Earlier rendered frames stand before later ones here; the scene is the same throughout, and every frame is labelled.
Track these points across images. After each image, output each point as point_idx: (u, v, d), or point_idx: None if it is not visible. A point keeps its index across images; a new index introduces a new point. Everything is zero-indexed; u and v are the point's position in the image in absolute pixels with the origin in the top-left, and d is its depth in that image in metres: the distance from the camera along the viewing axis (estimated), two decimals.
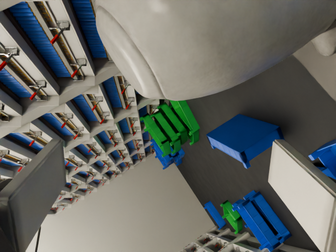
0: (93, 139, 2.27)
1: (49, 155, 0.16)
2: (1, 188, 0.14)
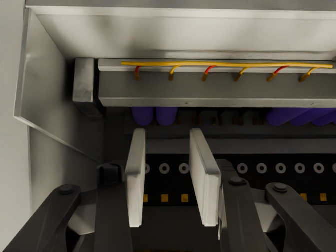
0: None
1: (143, 140, 0.18)
2: None
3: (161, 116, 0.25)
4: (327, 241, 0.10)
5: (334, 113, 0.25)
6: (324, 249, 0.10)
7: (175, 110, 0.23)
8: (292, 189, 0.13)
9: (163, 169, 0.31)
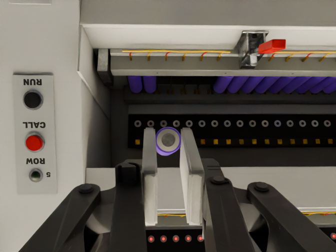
0: None
1: (154, 140, 0.19)
2: None
3: (146, 85, 0.41)
4: (310, 239, 0.10)
5: (249, 82, 0.42)
6: (308, 247, 0.10)
7: (153, 80, 0.40)
8: (273, 187, 0.13)
9: (150, 123, 0.48)
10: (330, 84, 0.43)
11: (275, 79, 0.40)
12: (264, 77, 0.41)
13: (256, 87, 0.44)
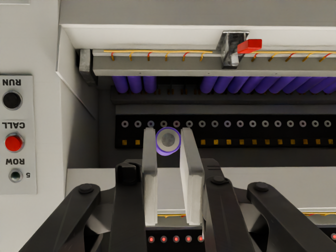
0: None
1: (154, 140, 0.19)
2: None
3: (131, 85, 0.41)
4: (310, 239, 0.10)
5: (234, 83, 0.41)
6: (308, 247, 0.10)
7: (138, 80, 0.40)
8: (273, 187, 0.13)
9: (137, 124, 0.48)
10: (316, 84, 0.43)
11: (260, 79, 0.39)
12: (249, 77, 0.41)
13: (243, 87, 0.44)
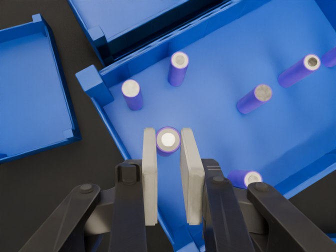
0: None
1: (154, 140, 0.19)
2: None
3: None
4: (310, 239, 0.10)
5: None
6: (308, 247, 0.10)
7: None
8: (273, 187, 0.13)
9: None
10: None
11: None
12: None
13: None
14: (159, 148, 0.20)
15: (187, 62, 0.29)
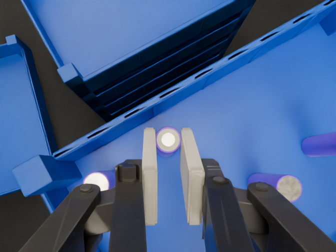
0: None
1: (154, 140, 0.19)
2: None
3: None
4: (310, 239, 0.10)
5: None
6: (308, 247, 0.10)
7: None
8: (273, 187, 0.13)
9: None
10: None
11: None
12: None
13: None
14: None
15: (179, 143, 0.20)
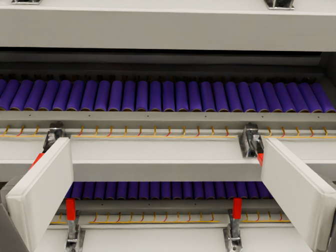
0: None
1: (58, 153, 0.16)
2: (12, 185, 0.14)
3: (313, 95, 0.48)
4: None
5: (225, 97, 0.47)
6: None
7: (310, 101, 0.47)
8: None
9: None
10: (147, 92, 0.48)
11: (209, 105, 0.45)
12: (214, 103, 0.47)
13: (211, 87, 0.49)
14: (281, 109, 0.46)
15: (258, 111, 0.46)
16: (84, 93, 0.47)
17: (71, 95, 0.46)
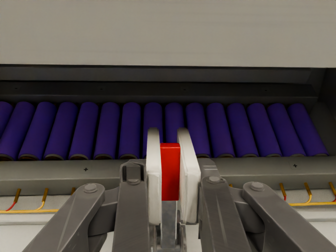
0: None
1: (158, 140, 0.19)
2: None
3: (291, 125, 0.28)
4: (306, 239, 0.10)
5: (137, 130, 0.27)
6: (304, 247, 0.10)
7: (285, 138, 0.27)
8: (268, 187, 0.13)
9: None
10: (4, 122, 0.28)
11: (103, 147, 0.25)
12: (116, 142, 0.27)
13: (118, 112, 0.29)
14: (233, 155, 0.26)
15: None
16: None
17: None
